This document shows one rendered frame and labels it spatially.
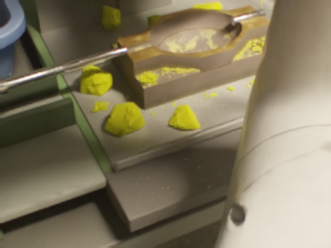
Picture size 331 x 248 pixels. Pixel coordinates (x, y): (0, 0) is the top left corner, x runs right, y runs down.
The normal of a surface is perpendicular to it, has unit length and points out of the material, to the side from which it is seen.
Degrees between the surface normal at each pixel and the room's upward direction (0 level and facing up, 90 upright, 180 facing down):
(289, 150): 31
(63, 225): 0
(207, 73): 90
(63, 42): 0
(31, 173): 0
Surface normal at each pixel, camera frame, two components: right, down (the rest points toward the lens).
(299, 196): -0.25, -0.77
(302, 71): -0.75, 0.39
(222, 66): 0.43, 0.61
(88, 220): -0.01, -0.73
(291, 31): -0.89, 0.25
